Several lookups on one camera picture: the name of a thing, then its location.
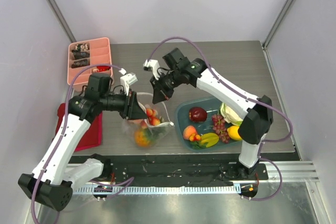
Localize teal plastic tray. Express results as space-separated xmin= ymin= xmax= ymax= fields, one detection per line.
xmin=174 ymin=97 xmax=241 ymax=153

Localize small orange cherry cluster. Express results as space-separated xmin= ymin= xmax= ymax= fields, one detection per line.
xmin=189 ymin=133 xmax=202 ymax=142

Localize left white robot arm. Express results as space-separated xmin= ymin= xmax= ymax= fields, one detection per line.
xmin=18 ymin=73 xmax=146 ymax=212

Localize orange toy pineapple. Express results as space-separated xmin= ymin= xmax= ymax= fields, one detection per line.
xmin=134 ymin=127 xmax=165 ymax=147

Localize yellow toy lemon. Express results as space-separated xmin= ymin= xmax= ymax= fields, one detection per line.
xmin=227 ymin=125 xmax=243 ymax=141

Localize red folded cloth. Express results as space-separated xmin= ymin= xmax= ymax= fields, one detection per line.
xmin=55 ymin=103 xmax=103 ymax=152

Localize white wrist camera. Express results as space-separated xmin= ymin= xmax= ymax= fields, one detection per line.
xmin=143 ymin=59 xmax=160 ymax=80
xmin=119 ymin=68 xmax=138 ymax=95

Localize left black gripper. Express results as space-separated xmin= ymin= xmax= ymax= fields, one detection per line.
xmin=100 ymin=87 xmax=148 ymax=120

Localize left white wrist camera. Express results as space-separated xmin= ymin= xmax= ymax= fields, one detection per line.
xmin=119 ymin=68 xmax=138 ymax=95

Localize yellow green toy starfruit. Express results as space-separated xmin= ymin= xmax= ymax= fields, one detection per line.
xmin=190 ymin=133 xmax=219 ymax=150

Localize red cherry bunch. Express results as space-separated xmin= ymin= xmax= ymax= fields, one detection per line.
xmin=140 ymin=108 xmax=161 ymax=129

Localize pink compartment organizer box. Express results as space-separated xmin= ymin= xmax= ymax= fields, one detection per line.
xmin=67 ymin=37 xmax=113 ymax=92

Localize slotted white cable duct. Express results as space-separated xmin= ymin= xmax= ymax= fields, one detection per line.
xmin=73 ymin=183 xmax=241 ymax=197

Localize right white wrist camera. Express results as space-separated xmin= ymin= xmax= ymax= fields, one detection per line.
xmin=143 ymin=59 xmax=160 ymax=80

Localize dark red toy apple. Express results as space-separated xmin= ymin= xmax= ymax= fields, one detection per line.
xmin=189 ymin=106 xmax=207 ymax=123

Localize clear zip top bag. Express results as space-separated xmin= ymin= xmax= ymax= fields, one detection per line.
xmin=122 ymin=92 xmax=174 ymax=148

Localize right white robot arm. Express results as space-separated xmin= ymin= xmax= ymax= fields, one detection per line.
xmin=143 ymin=48 xmax=273 ymax=179

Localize white toy cauliflower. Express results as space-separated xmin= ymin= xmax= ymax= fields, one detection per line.
xmin=219 ymin=103 xmax=243 ymax=126

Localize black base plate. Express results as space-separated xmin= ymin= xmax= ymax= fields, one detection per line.
xmin=99 ymin=153 xmax=269 ymax=187

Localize purple toy grapes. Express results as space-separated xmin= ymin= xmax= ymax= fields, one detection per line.
xmin=212 ymin=114 xmax=230 ymax=144

